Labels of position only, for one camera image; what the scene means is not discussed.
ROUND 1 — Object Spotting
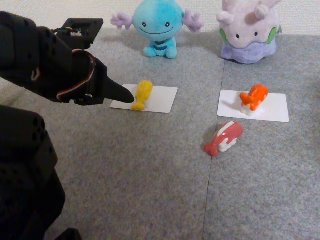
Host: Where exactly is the yellow egg sushi toy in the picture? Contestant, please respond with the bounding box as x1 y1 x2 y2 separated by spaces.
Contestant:
131 79 154 111

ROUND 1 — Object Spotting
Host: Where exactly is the orange shrimp sushi toy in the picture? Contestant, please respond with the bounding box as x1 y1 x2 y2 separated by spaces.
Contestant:
239 84 270 118

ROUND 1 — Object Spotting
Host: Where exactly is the blue Wooper plush toy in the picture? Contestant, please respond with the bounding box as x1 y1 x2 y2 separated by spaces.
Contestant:
110 0 205 60

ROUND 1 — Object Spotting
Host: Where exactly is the pink tuna sushi toy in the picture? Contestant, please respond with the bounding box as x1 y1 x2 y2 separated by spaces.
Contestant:
203 120 245 158

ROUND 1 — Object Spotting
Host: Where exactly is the pale purple Goomy plush toy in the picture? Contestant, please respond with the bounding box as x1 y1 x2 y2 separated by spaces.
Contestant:
216 0 283 65

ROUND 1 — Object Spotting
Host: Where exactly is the white plastic card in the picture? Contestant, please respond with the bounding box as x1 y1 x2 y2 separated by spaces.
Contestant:
216 89 290 123
109 83 179 114

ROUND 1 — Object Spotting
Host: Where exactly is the grey carpet tile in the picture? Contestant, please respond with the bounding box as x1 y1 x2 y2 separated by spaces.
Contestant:
203 32 320 240
0 26 226 240

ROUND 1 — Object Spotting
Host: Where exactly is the red white black servo cable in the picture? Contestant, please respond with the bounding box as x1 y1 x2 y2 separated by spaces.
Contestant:
56 48 97 102

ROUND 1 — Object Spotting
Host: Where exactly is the black square camera mount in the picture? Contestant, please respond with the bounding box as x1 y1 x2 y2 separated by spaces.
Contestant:
51 17 105 51

